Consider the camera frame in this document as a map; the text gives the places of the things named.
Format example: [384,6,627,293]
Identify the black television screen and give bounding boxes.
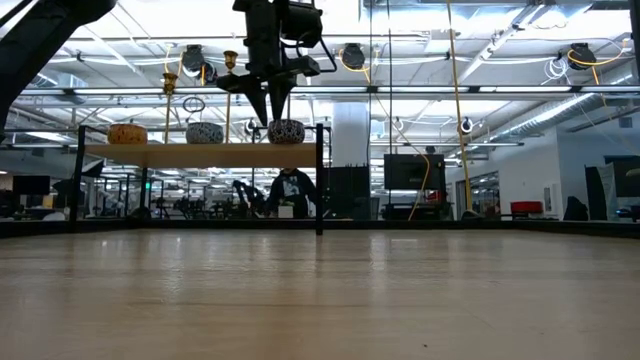
[383,153,447,192]

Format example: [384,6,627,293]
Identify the medium gold candlestick holder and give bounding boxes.
[161,72,179,145]

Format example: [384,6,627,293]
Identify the black hanging cable loop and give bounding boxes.
[181,96,207,115]

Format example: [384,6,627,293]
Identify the person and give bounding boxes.
[264,168,319,220]

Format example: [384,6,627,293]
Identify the wooden shelf with black legs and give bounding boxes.
[68,123,325,237]

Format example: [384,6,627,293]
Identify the thin yellow cable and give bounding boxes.
[369,92,432,223]

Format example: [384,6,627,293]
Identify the white square column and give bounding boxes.
[331,102,371,168]

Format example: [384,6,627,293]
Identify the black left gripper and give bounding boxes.
[215,0,322,127]

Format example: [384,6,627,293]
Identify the grey ventilation duct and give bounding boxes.
[487,92,619,144]

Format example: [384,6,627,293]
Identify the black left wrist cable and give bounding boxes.
[309,37,339,75]

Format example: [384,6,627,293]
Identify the black ceiling cable reel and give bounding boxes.
[340,42,367,71]
[567,43,597,72]
[180,43,220,87]

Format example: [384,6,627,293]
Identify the black office chair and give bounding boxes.
[563,195,590,222]

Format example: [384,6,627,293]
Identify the tall gold candlestick holder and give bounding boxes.
[223,50,239,145]

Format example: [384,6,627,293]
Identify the thick yellow hanging cable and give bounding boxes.
[446,0,484,222]

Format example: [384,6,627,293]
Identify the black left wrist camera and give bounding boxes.
[279,2,325,50]

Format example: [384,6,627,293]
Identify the white speckled candle tin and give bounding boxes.
[185,121,225,145]

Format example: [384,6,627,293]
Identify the red bin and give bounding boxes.
[509,200,544,216]

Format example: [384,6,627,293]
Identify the small black monitor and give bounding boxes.
[12,175,52,197]

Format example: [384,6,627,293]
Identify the black desk monitor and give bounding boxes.
[603,154,640,198]

